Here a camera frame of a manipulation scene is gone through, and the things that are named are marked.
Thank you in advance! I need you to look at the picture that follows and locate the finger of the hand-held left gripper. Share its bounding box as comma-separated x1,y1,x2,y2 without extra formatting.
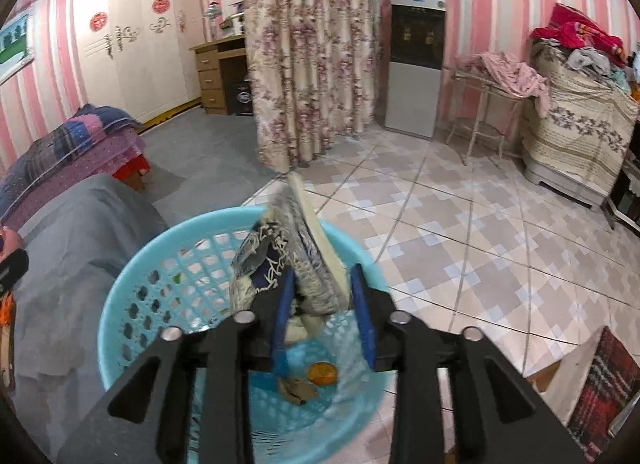
0,248,30,295

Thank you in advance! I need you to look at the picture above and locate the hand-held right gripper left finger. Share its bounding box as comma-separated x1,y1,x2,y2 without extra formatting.
56,266,301,464

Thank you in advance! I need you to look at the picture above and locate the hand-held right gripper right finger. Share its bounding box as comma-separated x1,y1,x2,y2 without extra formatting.
349,263,588,464

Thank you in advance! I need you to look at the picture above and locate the patterned cloth pouch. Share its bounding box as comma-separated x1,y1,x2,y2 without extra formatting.
230,186,321,317

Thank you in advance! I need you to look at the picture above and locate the hollow orange peel half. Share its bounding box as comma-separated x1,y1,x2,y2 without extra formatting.
306,361,340,387

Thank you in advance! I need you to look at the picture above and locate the brown paper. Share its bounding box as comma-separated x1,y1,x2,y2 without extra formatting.
277,376,318,406

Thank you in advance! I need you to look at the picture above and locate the light blue plastic basket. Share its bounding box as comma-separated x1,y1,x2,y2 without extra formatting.
97,206,401,464

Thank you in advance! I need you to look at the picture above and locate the plaid patchwork quilt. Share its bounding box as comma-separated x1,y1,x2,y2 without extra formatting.
0,104,146,225

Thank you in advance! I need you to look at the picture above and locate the purple dotted bed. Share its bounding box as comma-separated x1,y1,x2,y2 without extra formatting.
0,129,151,235

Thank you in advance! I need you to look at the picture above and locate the black box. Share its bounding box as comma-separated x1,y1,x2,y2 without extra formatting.
231,76,252,115

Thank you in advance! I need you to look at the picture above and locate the framed wedding photo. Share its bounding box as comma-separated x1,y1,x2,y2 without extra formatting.
0,11,35,82

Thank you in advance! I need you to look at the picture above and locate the white water dispenser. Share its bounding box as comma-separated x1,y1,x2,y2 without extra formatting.
384,0,447,140

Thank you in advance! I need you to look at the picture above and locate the white wardrobe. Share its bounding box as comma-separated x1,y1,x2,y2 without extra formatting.
72,0,206,125

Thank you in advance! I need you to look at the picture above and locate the floral room curtain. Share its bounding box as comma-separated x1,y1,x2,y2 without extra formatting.
240,0,383,172

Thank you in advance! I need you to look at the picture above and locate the wooden desk with drawers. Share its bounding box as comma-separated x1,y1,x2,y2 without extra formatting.
189,34,251,116

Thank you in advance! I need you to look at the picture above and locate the white metal rack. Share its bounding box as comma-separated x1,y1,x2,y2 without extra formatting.
445,64,531,167

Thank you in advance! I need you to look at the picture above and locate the plaid cushioned stool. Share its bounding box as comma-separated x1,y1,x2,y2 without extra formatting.
527,326,640,462

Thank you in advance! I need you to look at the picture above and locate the beige floral covered cabinet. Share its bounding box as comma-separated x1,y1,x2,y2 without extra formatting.
522,39,640,207

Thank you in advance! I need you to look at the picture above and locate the pink cloth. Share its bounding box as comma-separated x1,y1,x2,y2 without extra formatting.
454,51,551,117

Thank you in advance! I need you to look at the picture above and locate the dark wooden furniture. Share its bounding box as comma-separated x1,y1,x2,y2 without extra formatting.
607,151,640,237

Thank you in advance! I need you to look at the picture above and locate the white printer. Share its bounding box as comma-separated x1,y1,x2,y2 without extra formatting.
220,14,246,37

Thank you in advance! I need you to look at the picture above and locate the desk lamp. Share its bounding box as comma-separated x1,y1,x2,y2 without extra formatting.
205,1,223,42

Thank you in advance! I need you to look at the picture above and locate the pile of red clothes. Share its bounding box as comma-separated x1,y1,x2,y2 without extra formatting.
530,3,631,77

